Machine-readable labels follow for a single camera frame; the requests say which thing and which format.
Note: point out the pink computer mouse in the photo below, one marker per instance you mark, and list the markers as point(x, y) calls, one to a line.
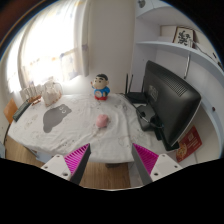
point(102, 120)

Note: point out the white wall shelf unit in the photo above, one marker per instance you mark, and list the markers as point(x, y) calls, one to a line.
point(180, 46)

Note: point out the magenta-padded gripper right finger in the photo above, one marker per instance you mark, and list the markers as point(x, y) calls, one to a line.
point(164, 165)

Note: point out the grey cat-shaped mouse pad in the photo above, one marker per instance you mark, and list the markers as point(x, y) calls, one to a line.
point(53, 118)

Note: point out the white star-print curtain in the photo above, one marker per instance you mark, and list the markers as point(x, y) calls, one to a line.
point(50, 50)

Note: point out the cartoon boy figurine clock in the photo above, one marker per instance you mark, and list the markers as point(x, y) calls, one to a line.
point(101, 88)

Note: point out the white printed tablecloth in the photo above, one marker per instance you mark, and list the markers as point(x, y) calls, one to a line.
point(83, 136)

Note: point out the black keyboard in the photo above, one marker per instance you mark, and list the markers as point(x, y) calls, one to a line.
point(21, 110)

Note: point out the black monitor stand base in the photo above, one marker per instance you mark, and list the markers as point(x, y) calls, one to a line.
point(146, 120)

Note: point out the black router with antennas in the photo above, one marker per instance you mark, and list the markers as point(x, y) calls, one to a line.
point(136, 96)

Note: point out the orange wooden chair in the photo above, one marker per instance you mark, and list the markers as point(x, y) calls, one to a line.
point(10, 110)

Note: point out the large white conch shell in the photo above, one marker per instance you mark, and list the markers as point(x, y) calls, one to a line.
point(51, 94)

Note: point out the wooden model sailing ship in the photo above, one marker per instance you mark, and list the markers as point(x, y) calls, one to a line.
point(31, 93)

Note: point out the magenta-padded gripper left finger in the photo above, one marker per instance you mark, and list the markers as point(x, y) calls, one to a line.
point(58, 165)

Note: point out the black computer monitor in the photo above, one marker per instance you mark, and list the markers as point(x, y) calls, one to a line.
point(170, 96)

